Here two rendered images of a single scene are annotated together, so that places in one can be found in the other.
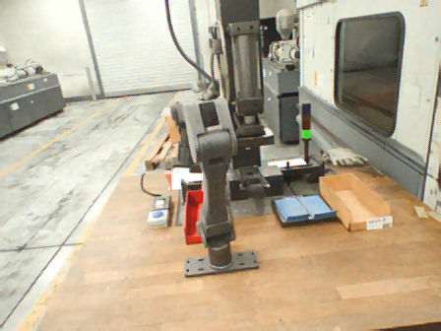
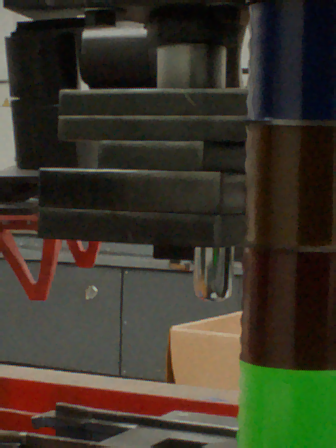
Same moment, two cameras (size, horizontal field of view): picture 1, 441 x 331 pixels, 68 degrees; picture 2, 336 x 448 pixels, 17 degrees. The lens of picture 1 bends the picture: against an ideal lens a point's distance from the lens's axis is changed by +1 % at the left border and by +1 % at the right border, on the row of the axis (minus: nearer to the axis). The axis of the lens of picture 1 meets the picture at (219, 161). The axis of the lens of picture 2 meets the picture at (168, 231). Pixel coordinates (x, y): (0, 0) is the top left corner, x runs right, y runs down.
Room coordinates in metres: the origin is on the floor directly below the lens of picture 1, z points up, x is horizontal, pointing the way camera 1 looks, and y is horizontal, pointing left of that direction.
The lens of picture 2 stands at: (1.39, -0.69, 1.14)
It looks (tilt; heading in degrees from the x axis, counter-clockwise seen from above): 3 degrees down; 116
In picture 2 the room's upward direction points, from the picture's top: 1 degrees clockwise
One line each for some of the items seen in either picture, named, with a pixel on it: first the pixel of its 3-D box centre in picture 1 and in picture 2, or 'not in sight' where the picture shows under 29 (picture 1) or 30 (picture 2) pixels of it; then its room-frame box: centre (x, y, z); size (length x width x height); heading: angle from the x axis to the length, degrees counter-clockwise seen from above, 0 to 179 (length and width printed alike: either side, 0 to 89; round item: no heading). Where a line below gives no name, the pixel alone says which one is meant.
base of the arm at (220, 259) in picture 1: (220, 252); not in sight; (0.72, 0.03, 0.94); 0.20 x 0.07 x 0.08; 91
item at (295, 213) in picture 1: (291, 207); not in sight; (0.93, -0.22, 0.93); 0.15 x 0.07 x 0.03; 3
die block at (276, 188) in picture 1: (254, 183); not in sight; (1.13, -0.13, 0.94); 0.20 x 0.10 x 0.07; 91
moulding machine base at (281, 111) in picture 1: (279, 80); not in sight; (6.81, -1.43, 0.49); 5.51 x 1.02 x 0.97; 178
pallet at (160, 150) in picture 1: (190, 147); not in sight; (4.33, 0.37, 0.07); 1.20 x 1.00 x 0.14; 175
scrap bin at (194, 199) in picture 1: (204, 213); (92, 440); (0.96, 0.07, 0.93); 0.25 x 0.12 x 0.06; 1
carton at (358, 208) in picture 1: (351, 200); not in sight; (0.93, -0.42, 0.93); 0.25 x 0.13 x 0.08; 1
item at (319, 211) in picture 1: (316, 204); not in sight; (0.93, -0.30, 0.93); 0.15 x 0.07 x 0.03; 3
